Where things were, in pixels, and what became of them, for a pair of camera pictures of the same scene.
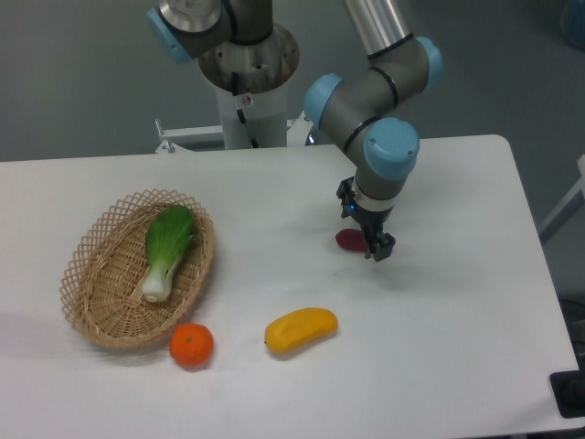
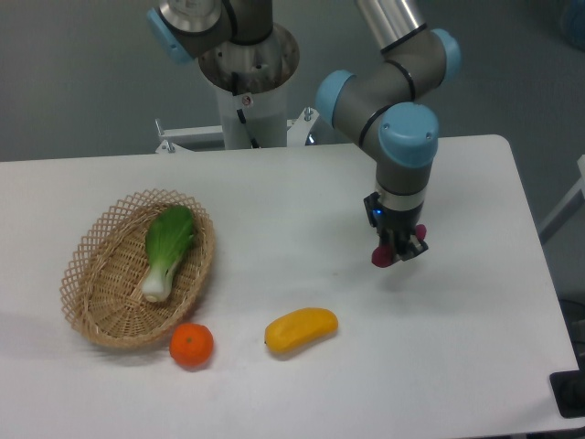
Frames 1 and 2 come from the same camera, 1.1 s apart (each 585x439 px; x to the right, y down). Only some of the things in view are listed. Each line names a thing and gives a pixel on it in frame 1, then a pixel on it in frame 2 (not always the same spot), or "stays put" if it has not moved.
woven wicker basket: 101,291 stays put
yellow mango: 300,328 stays put
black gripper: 372,222 -> 396,226
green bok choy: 168,236 stays put
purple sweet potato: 352,240 -> 382,256
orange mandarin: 191,344 stays put
